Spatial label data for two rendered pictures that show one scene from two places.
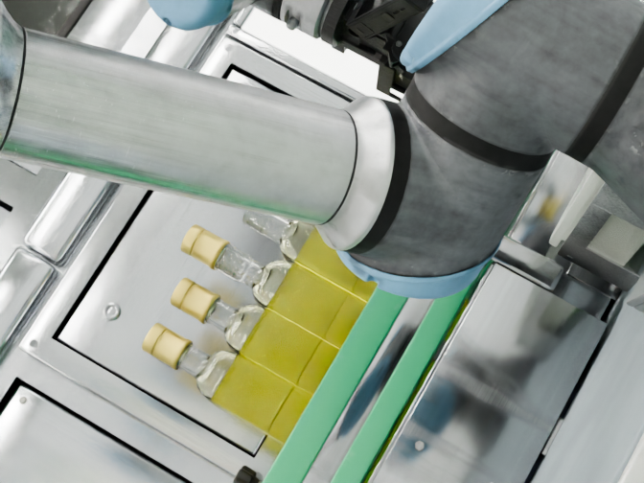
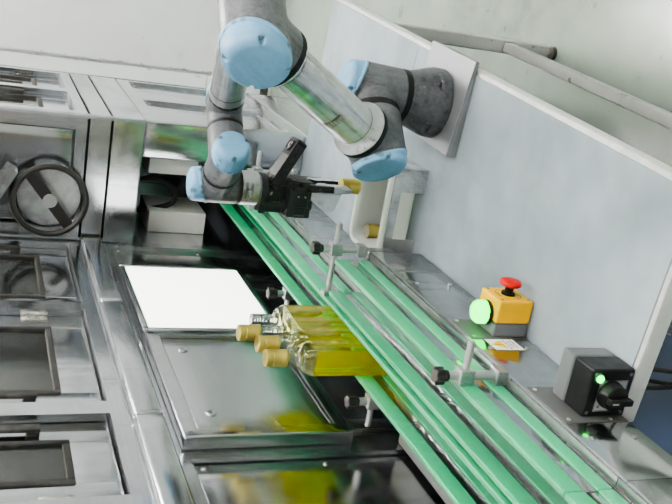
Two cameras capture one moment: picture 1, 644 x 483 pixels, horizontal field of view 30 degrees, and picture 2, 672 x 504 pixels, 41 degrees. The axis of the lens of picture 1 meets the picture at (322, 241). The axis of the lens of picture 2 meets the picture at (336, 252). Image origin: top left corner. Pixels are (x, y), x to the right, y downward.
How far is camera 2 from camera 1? 1.69 m
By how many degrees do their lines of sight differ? 64
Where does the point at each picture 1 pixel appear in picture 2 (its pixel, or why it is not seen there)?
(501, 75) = (381, 78)
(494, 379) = (412, 268)
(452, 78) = (368, 86)
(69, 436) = (242, 470)
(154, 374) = (258, 421)
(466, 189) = (393, 115)
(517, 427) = (434, 274)
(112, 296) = (204, 409)
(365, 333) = (359, 277)
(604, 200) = (398, 184)
